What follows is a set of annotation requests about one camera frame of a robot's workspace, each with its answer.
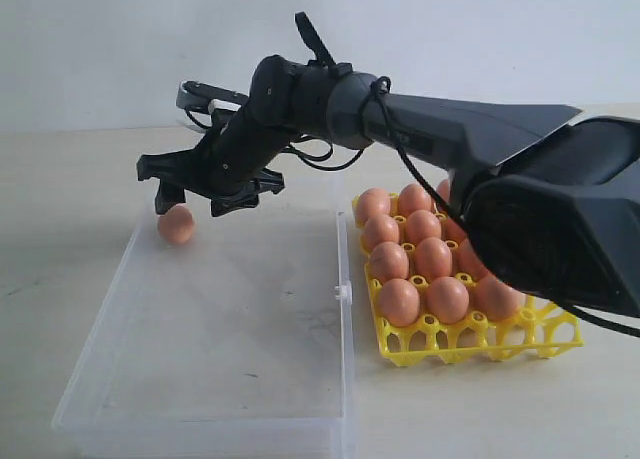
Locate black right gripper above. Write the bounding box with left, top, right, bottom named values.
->
left=136, top=106, right=286, bottom=217

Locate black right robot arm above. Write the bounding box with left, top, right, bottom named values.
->
left=137, top=55, right=639, bottom=317

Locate yellow plastic egg tray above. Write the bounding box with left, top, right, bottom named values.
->
left=356, top=192, right=583, bottom=366

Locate clear plastic bin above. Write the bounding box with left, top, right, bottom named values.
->
left=52, top=173, right=355, bottom=458

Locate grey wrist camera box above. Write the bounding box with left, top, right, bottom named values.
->
left=175, top=80, right=248, bottom=114

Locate brown egg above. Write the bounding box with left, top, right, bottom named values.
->
left=397, top=183, right=432, bottom=218
left=426, top=277, right=470, bottom=324
left=157, top=205, right=196, bottom=246
left=368, top=241, right=410, bottom=283
left=362, top=214, right=401, bottom=252
left=414, top=237, right=453, bottom=282
left=355, top=187, right=391, bottom=227
left=443, top=215, right=468, bottom=243
left=433, top=179, right=450, bottom=212
left=405, top=210, right=442, bottom=245
left=377, top=278, right=421, bottom=327
left=472, top=275, right=524, bottom=322
left=456, top=238, right=489, bottom=281

